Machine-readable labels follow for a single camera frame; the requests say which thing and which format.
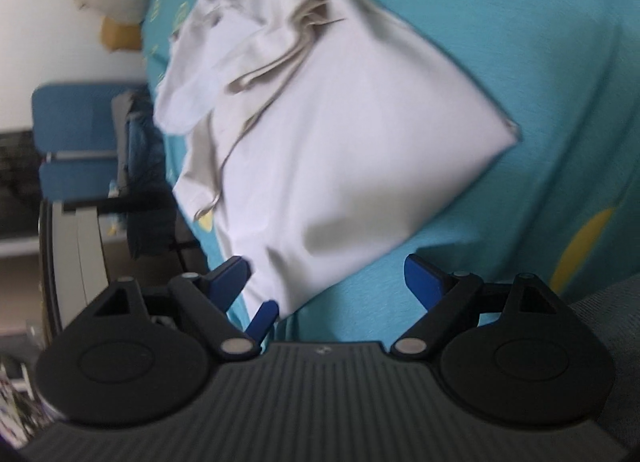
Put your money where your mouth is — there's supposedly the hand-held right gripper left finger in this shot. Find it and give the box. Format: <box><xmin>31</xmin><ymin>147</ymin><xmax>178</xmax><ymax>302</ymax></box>
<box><xmin>92</xmin><ymin>256</ymin><xmax>262</xmax><ymax>360</ymax></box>

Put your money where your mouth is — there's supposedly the teal bed sheet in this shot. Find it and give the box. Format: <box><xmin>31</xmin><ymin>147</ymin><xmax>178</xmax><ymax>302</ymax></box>
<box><xmin>140</xmin><ymin>0</ymin><xmax>640</xmax><ymax>343</ymax></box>

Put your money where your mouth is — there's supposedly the yellow pillow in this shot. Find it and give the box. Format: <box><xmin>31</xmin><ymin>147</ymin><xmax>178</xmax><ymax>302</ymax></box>
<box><xmin>100</xmin><ymin>17</ymin><xmax>146</xmax><ymax>53</ymax></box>

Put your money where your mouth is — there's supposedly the blue covered chair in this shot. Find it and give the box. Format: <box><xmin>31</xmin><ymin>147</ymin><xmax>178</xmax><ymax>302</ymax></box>
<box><xmin>31</xmin><ymin>82</ymin><xmax>176</xmax><ymax>258</ymax></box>

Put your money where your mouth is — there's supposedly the grey folded cloth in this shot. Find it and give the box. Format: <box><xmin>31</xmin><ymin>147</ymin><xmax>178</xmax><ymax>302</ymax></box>
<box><xmin>111</xmin><ymin>89</ymin><xmax>151</xmax><ymax>153</ymax></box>

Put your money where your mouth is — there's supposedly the white table with black legs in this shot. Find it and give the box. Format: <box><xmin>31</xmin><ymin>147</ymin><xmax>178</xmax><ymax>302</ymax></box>
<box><xmin>37</xmin><ymin>199</ymin><xmax>111</xmax><ymax>343</ymax></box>

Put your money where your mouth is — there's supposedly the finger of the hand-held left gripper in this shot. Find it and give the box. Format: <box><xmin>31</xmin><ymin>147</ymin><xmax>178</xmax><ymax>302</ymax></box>
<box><xmin>246</xmin><ymin>299</ymin><xmax>280</xmax><ymax>343</ymax></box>

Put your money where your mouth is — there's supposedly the dark shelf unit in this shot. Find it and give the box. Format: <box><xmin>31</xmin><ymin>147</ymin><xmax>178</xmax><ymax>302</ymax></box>
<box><xmin>0</xmin><ymin>129</ymin><xmax>41</xmax><ymax>243</ymax></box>

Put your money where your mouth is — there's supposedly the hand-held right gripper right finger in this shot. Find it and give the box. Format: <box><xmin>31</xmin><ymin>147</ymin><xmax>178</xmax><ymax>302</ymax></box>
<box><xmin>390</xmin><ymin>253</ymin><xmax>573</xmax><ymax>359</ymax></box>

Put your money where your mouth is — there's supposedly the white t-shirt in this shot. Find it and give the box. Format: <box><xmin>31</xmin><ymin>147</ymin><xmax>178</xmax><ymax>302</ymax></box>
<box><xmin>152</xmin><ymin>0</ymin><xmax>521</xmax><ymax>319</ymax></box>

